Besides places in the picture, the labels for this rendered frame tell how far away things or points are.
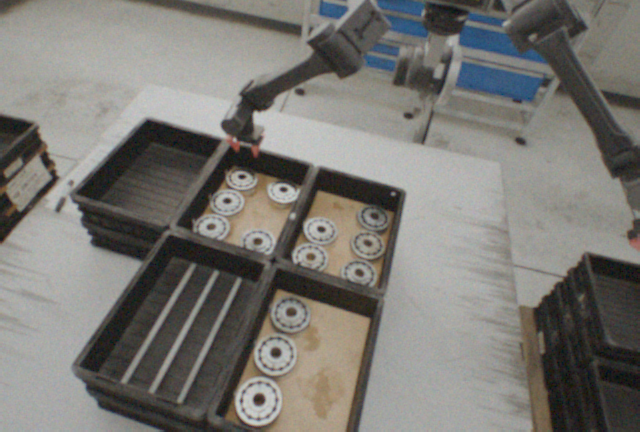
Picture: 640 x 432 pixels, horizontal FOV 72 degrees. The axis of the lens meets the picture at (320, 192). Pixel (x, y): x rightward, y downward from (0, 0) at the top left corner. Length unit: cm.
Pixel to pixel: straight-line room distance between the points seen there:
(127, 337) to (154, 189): 49
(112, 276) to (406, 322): 89
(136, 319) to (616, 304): 173
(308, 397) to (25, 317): 80
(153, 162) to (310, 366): 85
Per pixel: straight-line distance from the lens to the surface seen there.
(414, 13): 302
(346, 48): 90
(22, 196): 227
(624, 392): 207
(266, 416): 107
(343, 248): 134
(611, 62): 436
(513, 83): 328
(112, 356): 120
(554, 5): 95
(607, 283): 217
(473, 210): 178
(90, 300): 144
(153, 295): 125
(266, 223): 137
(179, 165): 156
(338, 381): 114
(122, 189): 151
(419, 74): 153
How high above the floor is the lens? 189
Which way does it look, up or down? 46 degrees down
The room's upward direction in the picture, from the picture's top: 10 degrees clockwise
